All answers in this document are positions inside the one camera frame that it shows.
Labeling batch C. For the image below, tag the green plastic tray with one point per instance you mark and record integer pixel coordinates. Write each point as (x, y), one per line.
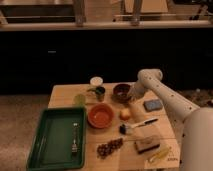
(52, 143)

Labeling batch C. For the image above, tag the dark brown bowl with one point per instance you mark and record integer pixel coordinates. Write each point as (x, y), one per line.
(120, 93)

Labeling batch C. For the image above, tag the white cup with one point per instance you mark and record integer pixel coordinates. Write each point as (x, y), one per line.
(96, 81)

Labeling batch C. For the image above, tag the orange bowl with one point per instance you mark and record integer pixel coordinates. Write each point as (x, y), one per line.
(100, 116)

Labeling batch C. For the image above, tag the bunch of dark grapes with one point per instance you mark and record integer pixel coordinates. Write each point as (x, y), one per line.
(108, 148)

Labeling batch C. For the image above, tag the wooden tan gripper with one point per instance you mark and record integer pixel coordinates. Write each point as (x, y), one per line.
(131, 95)

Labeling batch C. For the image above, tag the yellow apple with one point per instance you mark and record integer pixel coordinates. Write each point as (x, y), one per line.
(125, 114)

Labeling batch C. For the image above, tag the dark green mug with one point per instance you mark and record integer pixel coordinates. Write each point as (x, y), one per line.
(99, 92)

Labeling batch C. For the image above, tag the blue sponge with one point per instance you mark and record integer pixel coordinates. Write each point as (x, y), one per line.
(153, 105)

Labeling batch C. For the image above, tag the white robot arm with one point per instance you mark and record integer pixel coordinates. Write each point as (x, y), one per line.
(196, 152)

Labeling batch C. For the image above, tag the black handled dish brush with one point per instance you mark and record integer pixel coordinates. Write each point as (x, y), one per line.
(129, 128)

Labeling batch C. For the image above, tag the metal fork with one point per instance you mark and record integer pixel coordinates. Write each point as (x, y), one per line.
(74, 144)

